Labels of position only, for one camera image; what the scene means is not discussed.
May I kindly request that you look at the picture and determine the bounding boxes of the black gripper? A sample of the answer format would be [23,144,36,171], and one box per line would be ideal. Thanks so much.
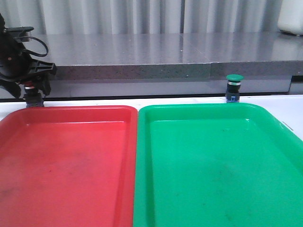
[0,17,56,98]

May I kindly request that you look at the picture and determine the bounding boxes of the red mushroom push button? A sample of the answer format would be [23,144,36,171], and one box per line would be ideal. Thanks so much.
[23,82,44,108]

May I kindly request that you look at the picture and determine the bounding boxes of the green mushroom push button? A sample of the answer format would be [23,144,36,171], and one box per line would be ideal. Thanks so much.
[225,74,244,103]

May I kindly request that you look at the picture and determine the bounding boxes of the red plastic tray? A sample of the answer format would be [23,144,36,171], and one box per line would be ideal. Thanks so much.
[0,106,138,227]

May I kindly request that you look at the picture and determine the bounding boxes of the green plastic tray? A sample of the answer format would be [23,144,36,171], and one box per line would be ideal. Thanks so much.
[133,103,303,227]

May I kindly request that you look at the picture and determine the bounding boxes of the grey stone counter slab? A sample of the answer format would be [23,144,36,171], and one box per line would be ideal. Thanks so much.
[38,32,303,80]

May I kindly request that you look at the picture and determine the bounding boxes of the white container on counter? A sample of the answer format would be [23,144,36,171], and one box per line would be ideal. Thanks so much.
[277,0,303,35]

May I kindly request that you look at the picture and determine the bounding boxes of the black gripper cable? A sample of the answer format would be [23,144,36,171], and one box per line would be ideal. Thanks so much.
[23,35,49,57]

